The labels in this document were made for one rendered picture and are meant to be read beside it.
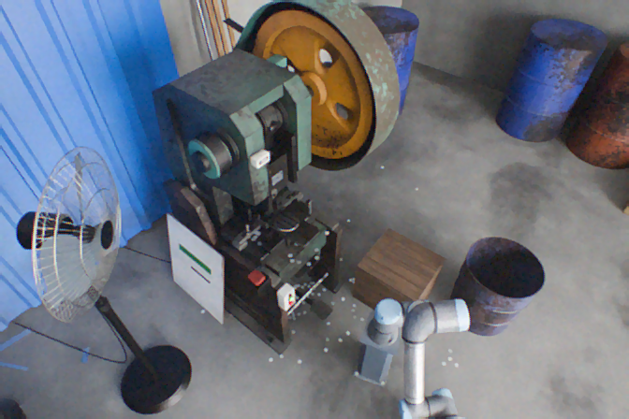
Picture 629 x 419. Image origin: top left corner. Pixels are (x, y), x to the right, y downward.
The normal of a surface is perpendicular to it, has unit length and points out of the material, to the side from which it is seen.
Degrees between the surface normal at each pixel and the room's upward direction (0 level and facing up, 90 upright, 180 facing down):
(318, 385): 0
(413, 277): 0
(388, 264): 0
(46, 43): 90
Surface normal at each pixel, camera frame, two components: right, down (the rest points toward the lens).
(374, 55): 0.59, -0.08
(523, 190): 0.00, -0.67
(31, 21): 0.77, 0.47
